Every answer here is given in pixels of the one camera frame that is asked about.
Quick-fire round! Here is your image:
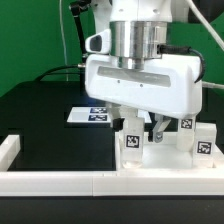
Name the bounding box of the black cable bundle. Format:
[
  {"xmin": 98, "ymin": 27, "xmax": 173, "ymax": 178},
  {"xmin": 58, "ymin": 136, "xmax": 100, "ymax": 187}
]
[{"xmin": 34, "ymin": 63, "xmax": 88, "ymax": 83}]

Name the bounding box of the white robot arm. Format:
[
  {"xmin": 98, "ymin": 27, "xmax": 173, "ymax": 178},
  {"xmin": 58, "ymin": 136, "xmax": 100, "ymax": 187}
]
[{"xmin": 85, "ymin": 0, "xmax": 224, "ymax": 142}]

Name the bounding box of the AprilTag marker sheet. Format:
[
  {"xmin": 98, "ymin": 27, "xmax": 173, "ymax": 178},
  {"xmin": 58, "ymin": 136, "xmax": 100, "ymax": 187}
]
[{"xmin": 66, "ymin": 106, "xmax": 153, "ymax": 124}]

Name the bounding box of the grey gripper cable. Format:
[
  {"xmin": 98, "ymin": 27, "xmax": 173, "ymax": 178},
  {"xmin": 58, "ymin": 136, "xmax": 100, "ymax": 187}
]
[{"xmin": 158, "ymin": 0, "xmax": 224, "ymax": 90}]

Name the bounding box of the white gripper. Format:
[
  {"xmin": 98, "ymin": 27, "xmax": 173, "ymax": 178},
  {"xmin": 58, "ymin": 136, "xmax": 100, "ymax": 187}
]
[{"xmin": 85, "ymin": 29, "xmax": 202, "ymax": 143}]

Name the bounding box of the white hanging cable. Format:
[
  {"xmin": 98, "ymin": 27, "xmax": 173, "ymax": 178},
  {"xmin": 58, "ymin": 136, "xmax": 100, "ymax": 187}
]
[{"xmin": 58, "ymin": 0, "xmax": 70, "ymax": 82}]

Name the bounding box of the white square table top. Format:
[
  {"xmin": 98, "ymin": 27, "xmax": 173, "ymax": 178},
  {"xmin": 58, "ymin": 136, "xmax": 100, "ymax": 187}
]
[{"xmin": 115, "ymin": 132, "xmax": 224, "ymax": 170}]

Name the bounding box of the white U-shaped obstacle fence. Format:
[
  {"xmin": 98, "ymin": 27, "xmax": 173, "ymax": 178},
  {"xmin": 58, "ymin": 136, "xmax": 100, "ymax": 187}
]
[{"xmin": 0, "ymin": 135, "xmax": 224, "ymax": 196}]

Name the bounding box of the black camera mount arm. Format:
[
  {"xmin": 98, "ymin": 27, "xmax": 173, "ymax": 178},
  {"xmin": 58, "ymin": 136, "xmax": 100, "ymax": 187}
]
[{"xmin": 69, "ymin": 0, "xmax": 92, "ymax": 62}]

